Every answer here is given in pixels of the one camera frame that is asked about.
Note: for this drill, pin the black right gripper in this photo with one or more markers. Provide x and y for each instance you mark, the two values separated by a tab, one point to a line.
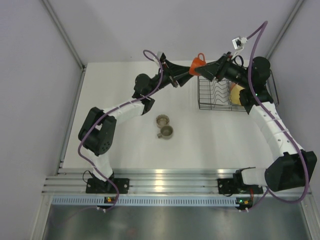
210	70

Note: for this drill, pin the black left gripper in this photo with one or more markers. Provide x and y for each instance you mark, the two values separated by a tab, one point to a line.
170	70

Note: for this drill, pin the small orange cup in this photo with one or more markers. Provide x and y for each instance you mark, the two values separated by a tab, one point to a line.
197	62

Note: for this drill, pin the yellow ceramic mug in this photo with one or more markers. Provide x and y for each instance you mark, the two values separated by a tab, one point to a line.
234	95

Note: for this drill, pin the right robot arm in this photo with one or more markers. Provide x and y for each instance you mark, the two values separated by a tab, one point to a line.
292	166

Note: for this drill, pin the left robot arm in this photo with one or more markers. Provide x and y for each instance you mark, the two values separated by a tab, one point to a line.
97	132

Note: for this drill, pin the fluted beige small cup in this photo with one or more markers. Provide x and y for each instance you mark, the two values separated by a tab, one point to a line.
162	120

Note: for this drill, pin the grey-brown stoneware cup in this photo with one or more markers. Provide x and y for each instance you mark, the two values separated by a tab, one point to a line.
166	132

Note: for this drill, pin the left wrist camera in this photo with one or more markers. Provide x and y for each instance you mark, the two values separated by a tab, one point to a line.
161	56

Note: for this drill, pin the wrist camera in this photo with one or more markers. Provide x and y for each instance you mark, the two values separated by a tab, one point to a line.
161	56
239	43

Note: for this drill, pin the grey wire dish rack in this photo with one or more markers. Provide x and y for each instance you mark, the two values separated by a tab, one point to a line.
215	95

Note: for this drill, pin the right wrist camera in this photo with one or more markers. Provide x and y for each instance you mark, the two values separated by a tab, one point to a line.
239	43

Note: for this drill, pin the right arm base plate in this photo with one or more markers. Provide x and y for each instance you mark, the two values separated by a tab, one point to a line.
231	186

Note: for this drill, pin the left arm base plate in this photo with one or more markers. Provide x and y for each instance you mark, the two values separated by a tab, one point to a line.
97	186

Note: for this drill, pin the aluminium mounting rail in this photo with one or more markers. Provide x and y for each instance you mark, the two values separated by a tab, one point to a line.
154	182

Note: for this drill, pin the perforated cable duct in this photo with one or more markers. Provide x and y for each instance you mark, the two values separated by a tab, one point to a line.
149	201

